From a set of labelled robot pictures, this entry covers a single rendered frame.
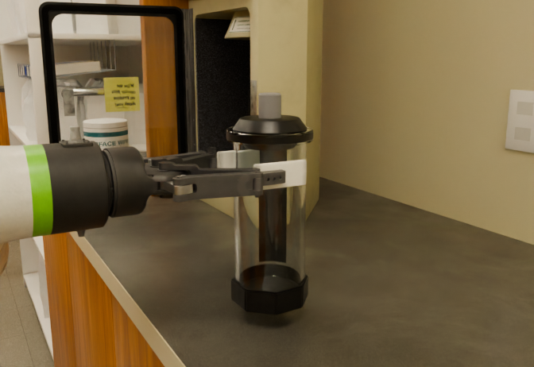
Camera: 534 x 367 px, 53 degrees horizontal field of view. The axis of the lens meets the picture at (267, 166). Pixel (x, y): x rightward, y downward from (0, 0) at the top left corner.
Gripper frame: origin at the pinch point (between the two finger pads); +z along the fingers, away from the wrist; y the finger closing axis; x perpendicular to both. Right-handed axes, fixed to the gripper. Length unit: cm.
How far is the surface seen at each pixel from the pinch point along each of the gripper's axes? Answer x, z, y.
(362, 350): 20.2, 5.5, -13.2
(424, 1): -26, 59, 31
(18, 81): -2, -2, 254
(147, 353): 32.0, -10.5, 18.2
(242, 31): -18.9, 18.0, 40.5
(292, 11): -22.3, 23.0, 30.2
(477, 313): 19.9, 24.9, -13.9
